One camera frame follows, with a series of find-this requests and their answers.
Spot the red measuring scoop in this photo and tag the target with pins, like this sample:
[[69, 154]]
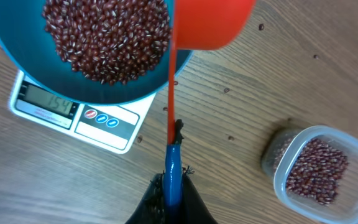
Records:
[[197, 25]]

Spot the teal blue bowl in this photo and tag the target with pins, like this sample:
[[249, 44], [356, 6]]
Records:
[[23, 38]]

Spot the clear plastic container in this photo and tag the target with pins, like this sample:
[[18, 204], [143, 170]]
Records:
[[280, 155]]

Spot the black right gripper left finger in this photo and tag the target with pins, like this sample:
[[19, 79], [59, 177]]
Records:
[[151, 209]]

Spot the white digital kitchen scale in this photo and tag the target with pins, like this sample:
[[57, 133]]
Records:
[[113, 128]]

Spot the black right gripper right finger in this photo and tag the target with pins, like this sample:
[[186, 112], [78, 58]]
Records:
[[192, 208]]

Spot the red beans in bowl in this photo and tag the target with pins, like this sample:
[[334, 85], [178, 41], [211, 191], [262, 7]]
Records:
[[109, 41]]

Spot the red adzuki beans pile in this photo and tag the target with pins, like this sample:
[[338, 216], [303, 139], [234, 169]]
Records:
[[317, 172]]

